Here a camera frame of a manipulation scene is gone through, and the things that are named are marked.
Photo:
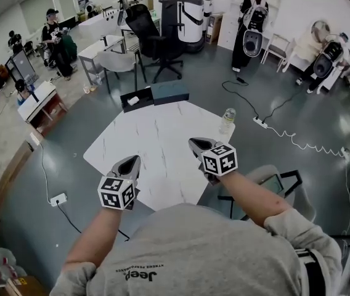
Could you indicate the white power strip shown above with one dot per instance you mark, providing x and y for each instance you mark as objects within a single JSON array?
[
  {"x": 58, "y": 199},
  {"x": 259, "y": 122}
]

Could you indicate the tall cardboard box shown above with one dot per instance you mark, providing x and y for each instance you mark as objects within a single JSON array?
[{"x": 213, "y": 29}]

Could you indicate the white black robot machine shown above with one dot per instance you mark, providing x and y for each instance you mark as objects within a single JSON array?
[
  {"x": 190, "y": 20},
  {"x": 207, "y": 6}
]

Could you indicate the grey shell chair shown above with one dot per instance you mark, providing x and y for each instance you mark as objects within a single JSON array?
[
  {"x": 115, "y": 62},
  {"x": 304, "y": 202}
]

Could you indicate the white top wooden desk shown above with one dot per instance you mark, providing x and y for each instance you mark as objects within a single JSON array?
[{"x": 38, "y": 97}]

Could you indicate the brown cardboard box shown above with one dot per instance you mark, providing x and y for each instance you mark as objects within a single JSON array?
[{"x": 24, "y": 287}]

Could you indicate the white wooden chair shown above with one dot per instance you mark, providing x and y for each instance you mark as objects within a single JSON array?
[{"x": 275, "y": 49}]

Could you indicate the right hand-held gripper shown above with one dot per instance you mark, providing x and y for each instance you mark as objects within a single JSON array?
[{"x": 219, "y": 160}]

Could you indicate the black box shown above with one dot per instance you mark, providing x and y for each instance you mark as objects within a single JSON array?
[{"x": 144, "y": 99}]

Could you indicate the grey metal table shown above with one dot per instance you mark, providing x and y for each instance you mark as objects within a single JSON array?
[{"x": 95, "y": 49}]

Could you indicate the black framed board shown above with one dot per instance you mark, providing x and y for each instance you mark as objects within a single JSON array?
[{"x": 21, "y": 66}]

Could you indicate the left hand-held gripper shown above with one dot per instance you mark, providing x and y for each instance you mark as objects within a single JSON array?
[{"x": 115, "y": 193}]

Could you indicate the person's left forearm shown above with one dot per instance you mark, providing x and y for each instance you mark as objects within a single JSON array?
[{"x": 91, "y": 239}]

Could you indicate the black office chair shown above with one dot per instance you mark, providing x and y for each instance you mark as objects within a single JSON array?
[{"x": 145, "y": 32}]

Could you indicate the white black backpack device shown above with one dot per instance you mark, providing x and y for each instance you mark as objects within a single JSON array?
[
  {"x": 253, "y": 39},
  {"x": 329, "y": 60}
]

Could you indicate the person's right forearm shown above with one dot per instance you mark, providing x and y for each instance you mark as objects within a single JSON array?
[{"x": 252, "y": 196}]

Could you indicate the clear water bottle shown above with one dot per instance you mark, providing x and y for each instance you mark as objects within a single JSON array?
[{"x": 228, "y": 120}]

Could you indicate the dark tablet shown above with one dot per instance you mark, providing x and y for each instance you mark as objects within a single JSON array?
[{"x": 272, "y": 183}]

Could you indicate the small white object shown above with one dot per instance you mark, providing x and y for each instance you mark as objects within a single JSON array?
[{"x": 133, "y": 100}]

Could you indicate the clear cup orange drink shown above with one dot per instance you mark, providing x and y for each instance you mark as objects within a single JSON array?
[{"x": 88, "y": 88}]

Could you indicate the small clear bottle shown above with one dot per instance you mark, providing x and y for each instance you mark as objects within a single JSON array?
[{"x": 98, "y": 79}]

